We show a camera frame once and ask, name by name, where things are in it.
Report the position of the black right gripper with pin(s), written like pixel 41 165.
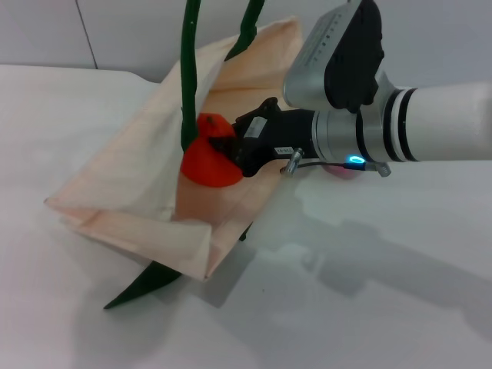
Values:
pixel 280 134

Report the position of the orange toy fruit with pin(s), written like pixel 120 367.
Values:
pixel 207 169

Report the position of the pink toy peach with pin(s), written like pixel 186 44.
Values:
pixel 344 173

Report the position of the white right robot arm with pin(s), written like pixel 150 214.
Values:
pixel 442 123

